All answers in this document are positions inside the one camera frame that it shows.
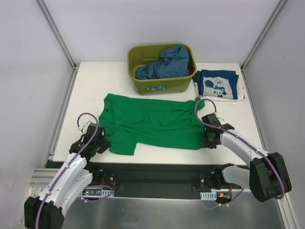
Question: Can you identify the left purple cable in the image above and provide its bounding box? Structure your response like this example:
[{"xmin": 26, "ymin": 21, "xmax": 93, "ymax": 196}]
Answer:
[{"xmin": 35, "ymin": 112, "xmax": 114, "ymax": 229}]

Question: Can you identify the blue t shirt in bin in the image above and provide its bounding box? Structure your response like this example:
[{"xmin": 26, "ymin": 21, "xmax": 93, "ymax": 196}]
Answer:
[{"xmin": 135, "ymin": 45, "xmax": 189, "ymax": 80}]

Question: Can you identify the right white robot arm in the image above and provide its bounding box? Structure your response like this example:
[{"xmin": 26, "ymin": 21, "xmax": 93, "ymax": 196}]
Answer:
[{"xmin": 202, "ymin": 114, "xmax": 292, "ymax": 202}]

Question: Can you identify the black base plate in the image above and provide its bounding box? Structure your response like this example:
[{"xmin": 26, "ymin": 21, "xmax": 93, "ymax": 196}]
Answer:
[{"xmin": 45, "ymin": 162, "xmax": 246, "ymax": 200}]

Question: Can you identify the folded navy printed t shirt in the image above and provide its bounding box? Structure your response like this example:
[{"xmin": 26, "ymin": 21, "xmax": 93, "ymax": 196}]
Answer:
[{"xmin": 194, "ymin": 69, "xmax": 240, "ymax": 100}]

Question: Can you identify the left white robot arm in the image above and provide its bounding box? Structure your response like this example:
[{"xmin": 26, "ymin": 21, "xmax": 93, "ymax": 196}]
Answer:
[{"xmin": 24, "ymin": 124, "xmax": 113, "ymax": 229}]

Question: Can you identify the folded white t shirt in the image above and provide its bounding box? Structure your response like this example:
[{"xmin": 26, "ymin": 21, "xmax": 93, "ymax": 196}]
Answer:
[{"xmin": 193, "ymin": 71, "xmax": 246, "ymax": 103}]

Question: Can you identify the red t shirt in bin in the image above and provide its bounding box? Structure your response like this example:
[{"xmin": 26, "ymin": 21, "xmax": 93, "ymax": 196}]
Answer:
[{"xmin": 187, "ymin": 67, "xmax": 193, "ymax": 75}]

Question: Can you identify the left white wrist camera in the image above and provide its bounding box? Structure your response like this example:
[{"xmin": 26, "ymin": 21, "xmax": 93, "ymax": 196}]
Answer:
[{"xmin": 78, "ymin": 121, "xmax": 91, "ymax": 133}]

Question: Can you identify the olive green plastic bin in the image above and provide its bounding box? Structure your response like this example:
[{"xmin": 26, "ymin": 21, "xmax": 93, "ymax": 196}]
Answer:
[{"xmin": 127, "ymin": 43, "xmax": 196, "ymax": 95}]

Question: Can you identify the white cable duct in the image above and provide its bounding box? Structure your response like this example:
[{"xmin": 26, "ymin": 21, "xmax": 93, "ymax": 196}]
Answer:
[
  {"xmin": 200, "ymin": 191, "xmax": 217, "ymax": 201},
  {"xmin": 79, "ymin": 189, "xmax": 114, "ymax": 199}
]

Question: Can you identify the right aluminium frame post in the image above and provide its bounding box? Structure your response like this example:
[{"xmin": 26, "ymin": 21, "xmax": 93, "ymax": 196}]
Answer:
[{"xmin": 241, "ymin": 0, "xmax": 289, "ymax": 72}]

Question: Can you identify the right white cable duct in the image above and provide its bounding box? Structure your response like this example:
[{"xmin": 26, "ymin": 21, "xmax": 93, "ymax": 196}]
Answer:
[{"xmin": 200, "ymin": 191, "xmax": 217, "ymax": 201}]

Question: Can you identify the left white cable duct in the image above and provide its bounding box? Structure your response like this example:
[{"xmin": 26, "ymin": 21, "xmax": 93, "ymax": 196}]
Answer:
[{"xmin": 79, "ymin": 189, "xmax": 114, "ymax": 199}]

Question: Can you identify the left aluminium frame post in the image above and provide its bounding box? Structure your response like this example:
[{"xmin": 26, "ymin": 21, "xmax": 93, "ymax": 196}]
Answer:
[{"xmin": 35, "ymin": 0, "xmax": 77, "ymax": 70}]

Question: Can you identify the aluminium frame post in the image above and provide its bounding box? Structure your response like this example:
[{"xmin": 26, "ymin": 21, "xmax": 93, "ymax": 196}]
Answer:
[
  {"xmin": 35, "ymin": 0, "xmax": 77, "ymax": 70},
  {"xmin": 241, "ymin": 0, "xmax": 289, "ymax": 72}
]

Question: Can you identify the green t shirt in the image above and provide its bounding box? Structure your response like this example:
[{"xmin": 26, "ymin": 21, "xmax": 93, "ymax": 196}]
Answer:
[{"xmin": 99, "ymin": 94, "xmax": 204, "ymax": 156}]

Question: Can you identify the purple cable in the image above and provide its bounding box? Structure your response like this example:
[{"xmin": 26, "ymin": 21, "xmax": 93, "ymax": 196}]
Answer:
[
  {"xmin": 35, "ymin": 112, "xmax": 114, "ymax": 229},
  {"xmin": 194, "ymin": 98, "xmax": 285, "ymax": 206}
]

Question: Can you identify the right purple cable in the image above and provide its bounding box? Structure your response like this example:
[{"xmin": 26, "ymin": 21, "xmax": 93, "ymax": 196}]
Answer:
[{"xmin": 194, "ymin": 98, "xmax": 285, "ymax": 206}]

